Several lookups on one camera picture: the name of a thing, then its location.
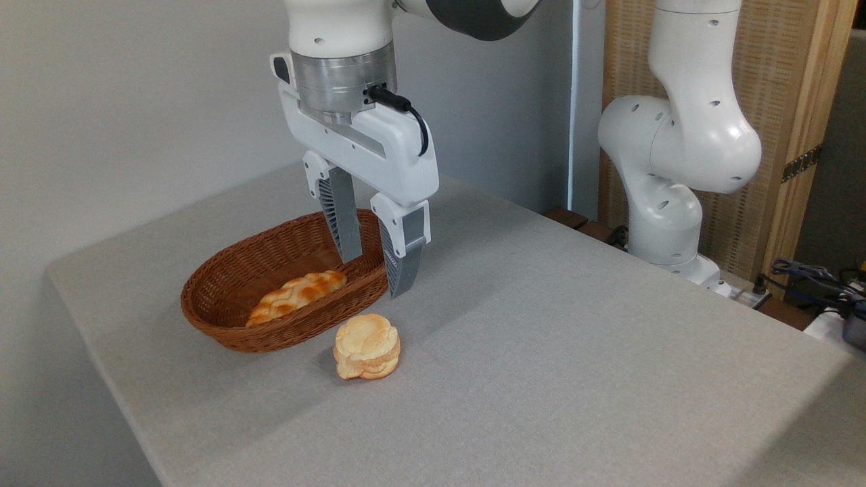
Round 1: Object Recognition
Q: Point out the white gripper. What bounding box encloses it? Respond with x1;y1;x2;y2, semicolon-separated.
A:
271;53;439;299

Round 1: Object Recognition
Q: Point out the round layered bread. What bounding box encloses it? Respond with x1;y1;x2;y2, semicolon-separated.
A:
333;313;401;381

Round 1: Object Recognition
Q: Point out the braided long bread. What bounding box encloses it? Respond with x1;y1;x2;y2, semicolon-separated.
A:
246;270;348;328

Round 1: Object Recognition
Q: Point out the brown wicker basket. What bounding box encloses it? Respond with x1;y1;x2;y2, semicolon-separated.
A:
181;208;390;354

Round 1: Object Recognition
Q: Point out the grey tablecloth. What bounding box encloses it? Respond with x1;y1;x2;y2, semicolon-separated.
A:
46;152;866;487

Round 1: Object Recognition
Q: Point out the wooden woven folding screen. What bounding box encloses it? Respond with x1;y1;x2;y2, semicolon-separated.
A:
599;0;859;298

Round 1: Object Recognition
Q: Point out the dark metal screen hinge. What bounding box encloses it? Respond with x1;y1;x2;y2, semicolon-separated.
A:
781;144;823;184

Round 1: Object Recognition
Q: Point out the dark grey box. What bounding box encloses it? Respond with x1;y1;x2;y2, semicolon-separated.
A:
842;312;866;352

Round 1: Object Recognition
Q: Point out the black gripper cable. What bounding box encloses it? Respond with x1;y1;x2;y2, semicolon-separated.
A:
367;85;430;158

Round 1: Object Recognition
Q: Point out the blue and black cable bundle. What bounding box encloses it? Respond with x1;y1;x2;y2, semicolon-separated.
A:
754;257;866;308

